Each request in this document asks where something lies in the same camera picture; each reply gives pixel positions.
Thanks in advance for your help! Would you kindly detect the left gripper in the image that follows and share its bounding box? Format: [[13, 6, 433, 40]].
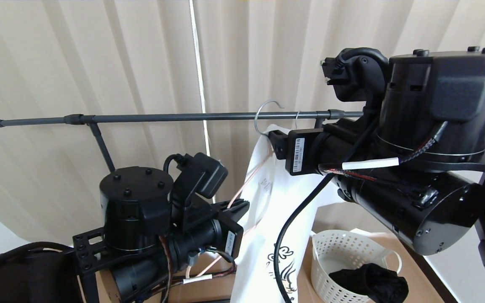
[[169, 205, 245, 274]]

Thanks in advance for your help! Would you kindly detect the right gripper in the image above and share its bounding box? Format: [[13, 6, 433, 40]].
[[286, 118, 484, 256]]

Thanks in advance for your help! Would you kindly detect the white printed t-shirt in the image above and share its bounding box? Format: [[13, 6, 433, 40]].
[[231, 124, 341, 303]]

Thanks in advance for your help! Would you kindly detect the white laundry basket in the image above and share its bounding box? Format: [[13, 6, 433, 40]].
[[310, 229, 403, 303]]

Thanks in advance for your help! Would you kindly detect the black clothes rack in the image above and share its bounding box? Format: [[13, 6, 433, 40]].
[[0, 109, 363, 173]]

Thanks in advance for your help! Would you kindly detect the black garment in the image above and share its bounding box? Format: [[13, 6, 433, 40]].
[[329, 263, 410, 303]]

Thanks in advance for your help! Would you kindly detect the white curtain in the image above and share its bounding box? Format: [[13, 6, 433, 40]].
[[0, 0, 485, 247]]

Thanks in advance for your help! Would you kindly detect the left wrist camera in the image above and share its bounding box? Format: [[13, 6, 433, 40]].
[[171, 152, 229, 207]]

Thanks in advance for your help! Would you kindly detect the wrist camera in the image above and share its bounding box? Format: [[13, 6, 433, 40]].
[[171, 152, 229, 207], [320, 47, 390, 111]]

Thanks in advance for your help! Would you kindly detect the black cable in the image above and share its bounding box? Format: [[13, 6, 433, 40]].
[[163, 153, 184, 173], [273, 173, 336, 303]]

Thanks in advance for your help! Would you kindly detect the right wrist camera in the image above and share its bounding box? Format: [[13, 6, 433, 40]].
[[320, 47, 390, 111]]

